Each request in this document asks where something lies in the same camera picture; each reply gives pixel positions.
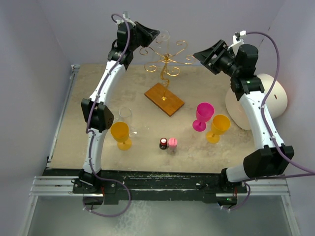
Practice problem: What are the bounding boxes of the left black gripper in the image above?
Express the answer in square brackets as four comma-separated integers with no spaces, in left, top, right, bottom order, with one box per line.
[129,22,159,52]

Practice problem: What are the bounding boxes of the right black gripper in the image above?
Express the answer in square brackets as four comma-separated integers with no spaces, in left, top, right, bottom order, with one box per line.
[194,39,240,77]

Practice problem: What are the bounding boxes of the clear wine glass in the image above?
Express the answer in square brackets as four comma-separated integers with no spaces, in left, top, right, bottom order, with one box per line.
[119,107,138,137]
[156,29,170,49]

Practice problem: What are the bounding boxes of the pink wine glass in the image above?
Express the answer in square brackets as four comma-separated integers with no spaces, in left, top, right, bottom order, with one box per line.
[192,102,215,132]

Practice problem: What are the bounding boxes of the yellow wine glass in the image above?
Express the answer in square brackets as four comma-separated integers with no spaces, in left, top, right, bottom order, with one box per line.
[206,114,231,144]
[110,121,132,150]

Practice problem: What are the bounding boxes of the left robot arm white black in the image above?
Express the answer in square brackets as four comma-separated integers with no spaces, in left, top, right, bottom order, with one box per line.
[78,22,160,193]

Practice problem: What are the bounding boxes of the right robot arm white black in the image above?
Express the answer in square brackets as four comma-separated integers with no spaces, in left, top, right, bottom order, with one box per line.
[193,40,294,192]

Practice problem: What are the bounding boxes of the white cylindrical container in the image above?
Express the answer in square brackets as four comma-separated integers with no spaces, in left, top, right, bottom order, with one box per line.
[225,73,288,130]

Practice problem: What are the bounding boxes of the pink capped shaker bottle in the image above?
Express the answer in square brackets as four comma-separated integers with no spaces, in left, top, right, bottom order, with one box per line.
[167,138,178,155]

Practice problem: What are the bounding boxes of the dark red capped bottle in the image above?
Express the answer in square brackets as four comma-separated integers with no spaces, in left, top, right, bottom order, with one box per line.
[159,138,168,150]

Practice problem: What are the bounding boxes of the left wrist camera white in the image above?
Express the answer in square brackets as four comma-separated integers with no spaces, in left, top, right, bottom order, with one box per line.
[116,11,135,27]

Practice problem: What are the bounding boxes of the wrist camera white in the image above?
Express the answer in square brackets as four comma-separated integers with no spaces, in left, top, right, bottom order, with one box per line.
[116,11,135,27]
[228,30,247,52]

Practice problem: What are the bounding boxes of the gold wire wine glass rack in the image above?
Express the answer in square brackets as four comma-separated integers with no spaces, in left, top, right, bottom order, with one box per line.
[139,40,196,117]

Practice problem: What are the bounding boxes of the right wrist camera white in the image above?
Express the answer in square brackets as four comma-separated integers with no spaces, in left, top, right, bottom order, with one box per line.
[228,30,247,52]

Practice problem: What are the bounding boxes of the black base frame bar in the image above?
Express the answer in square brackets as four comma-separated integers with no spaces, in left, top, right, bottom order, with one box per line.
[43,169,247,205]

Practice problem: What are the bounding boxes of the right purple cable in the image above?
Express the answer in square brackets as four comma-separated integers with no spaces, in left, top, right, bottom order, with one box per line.
[246,31,315,182]

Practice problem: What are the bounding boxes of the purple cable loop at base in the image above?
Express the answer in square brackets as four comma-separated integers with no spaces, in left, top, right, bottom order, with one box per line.
[82,180,132,218]

